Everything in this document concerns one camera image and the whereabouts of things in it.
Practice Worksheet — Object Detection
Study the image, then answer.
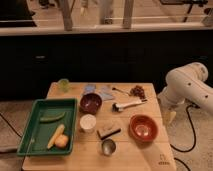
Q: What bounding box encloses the white handled black brush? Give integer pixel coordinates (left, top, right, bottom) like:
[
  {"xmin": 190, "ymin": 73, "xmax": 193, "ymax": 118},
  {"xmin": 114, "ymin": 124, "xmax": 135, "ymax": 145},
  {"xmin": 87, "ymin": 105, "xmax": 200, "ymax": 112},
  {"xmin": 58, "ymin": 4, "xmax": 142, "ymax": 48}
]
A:
[{"xmin": 112, "ymin": 100, "xmax": 147, "ymax": 112}]

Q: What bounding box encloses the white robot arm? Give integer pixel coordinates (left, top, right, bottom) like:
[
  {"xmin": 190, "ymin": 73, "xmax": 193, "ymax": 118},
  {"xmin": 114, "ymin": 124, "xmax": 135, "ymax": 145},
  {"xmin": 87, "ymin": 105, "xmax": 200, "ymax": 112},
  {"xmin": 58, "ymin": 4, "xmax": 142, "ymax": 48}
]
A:
[{"xmin": 157, "ymin": 62, "xmax": 213, "ymax": 125}]

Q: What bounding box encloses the small metal cup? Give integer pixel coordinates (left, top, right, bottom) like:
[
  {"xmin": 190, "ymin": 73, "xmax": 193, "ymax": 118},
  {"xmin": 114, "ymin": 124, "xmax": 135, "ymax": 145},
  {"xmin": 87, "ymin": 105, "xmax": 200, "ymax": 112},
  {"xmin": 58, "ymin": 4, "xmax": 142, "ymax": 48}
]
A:
[{"xmin": 101, "ymin": 139, "xmax": 116, "ymax": 156}]

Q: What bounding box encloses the white paper cup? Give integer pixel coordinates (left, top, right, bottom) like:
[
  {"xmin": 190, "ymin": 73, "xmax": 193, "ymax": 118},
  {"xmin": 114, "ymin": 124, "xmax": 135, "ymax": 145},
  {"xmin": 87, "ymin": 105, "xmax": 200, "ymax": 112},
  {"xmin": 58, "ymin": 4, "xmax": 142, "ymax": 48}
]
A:
[{"xmin": 80, "ymin": 114, "xmax": 96, "ymax": 133}]

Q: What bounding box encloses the green translucent cup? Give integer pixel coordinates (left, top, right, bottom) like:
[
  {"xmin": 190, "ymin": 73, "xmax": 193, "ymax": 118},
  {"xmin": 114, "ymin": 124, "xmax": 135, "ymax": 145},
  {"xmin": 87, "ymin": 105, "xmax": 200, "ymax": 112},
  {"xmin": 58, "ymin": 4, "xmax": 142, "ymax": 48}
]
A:
[{"xmin": 58, "ymin": 78, "xmax": 69, "ymax": 93}]

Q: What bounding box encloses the red orange bowl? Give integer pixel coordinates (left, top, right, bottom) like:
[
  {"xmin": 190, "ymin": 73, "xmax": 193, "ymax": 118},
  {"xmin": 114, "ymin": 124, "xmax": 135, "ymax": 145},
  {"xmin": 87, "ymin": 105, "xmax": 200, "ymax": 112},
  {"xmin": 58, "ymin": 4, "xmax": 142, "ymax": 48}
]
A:
[{"xmin": 129, "ymin": 115, "xmax": 158, "ymax": 143}]

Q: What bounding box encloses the small metal spoon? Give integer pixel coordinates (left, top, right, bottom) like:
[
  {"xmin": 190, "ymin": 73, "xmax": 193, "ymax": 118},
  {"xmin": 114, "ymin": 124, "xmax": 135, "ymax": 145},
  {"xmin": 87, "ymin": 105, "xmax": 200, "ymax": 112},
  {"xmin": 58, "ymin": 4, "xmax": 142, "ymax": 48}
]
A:
[{"xmin": 112, "ymin": 87, "xmax": 130, "ymax": 96}]

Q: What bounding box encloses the wooden block with black strip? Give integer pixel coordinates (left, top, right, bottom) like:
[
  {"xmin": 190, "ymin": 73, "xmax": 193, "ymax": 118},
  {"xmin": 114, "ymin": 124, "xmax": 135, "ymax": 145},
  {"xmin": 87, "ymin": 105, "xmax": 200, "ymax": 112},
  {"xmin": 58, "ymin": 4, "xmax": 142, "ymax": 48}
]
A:
[{"xmin": 97, "ymin": 124, "xmax": 121, "ymax": 140}]

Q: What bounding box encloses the blue cloth right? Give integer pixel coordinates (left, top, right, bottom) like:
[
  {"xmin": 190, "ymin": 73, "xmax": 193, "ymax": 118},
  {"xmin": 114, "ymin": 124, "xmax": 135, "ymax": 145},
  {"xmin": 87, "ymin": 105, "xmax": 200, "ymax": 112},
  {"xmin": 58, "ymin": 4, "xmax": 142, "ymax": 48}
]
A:
[{"xmin": 99, "ymin": 86, "xmax": 115, "ymax": 101}]

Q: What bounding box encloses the blue cloth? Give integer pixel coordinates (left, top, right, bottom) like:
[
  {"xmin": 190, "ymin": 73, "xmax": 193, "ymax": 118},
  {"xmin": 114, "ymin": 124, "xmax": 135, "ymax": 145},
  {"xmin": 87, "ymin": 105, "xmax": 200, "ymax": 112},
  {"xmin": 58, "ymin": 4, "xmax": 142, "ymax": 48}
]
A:
[
  {"xmin": 83, "ymin": 84, "xmax": 96, "ymax": 94},
  {"xmin": 99, "ymin": 86, "xmax": 115, "ymax": 101}
]

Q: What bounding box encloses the dark maroon bowl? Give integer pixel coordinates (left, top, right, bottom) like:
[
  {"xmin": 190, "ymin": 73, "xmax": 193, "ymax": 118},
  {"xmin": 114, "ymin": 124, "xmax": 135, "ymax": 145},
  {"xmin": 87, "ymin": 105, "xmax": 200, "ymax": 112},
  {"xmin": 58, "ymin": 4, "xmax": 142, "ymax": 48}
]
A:
[{"xmin": 79, "ymin": 93, "xmax": 102, "ymax": 115}]

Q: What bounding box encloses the blue cloth left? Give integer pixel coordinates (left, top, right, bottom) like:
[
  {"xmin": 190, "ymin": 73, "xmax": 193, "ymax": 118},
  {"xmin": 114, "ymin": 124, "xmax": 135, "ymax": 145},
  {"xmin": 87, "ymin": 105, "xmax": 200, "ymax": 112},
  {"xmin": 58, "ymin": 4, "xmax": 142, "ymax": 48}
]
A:
[{"xmin": 83, "ymin": 84, "xmax": 96, "ymax": 94}]

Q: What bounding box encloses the green cucumber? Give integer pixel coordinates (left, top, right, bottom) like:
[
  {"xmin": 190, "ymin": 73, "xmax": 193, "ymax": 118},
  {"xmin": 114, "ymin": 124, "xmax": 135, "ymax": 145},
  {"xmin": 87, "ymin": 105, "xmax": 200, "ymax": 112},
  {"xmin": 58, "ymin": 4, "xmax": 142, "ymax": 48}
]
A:
[{"xmin": 40, "ymin": 112, "xmax": 66, "ymax": 123}]

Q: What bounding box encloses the orange fruit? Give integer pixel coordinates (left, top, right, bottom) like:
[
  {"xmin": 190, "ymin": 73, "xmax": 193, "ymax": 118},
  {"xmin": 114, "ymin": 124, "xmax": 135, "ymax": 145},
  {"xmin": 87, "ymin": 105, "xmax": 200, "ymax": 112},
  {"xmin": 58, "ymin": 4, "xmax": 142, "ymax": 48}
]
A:
[{"xmin": 54, "ymin": 134, "xmax": 69, "ymax": 148}]

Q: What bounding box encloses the black cable on floor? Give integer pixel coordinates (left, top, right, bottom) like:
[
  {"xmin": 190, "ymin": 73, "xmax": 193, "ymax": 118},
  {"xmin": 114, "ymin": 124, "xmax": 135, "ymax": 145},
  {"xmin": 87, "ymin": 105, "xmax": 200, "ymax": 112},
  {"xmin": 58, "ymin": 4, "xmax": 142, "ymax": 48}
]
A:
[{"xmin": 169, "ymin": 104, "xmax": 198, "ymax": 171}]

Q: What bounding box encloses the black cable left floor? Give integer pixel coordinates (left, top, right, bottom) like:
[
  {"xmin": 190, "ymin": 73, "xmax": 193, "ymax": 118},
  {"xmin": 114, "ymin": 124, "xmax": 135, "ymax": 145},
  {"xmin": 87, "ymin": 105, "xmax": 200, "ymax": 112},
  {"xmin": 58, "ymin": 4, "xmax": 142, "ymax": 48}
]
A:
[{"xmin": 0, "ymin": 113, "xmax": 24, "ymax": 139}]

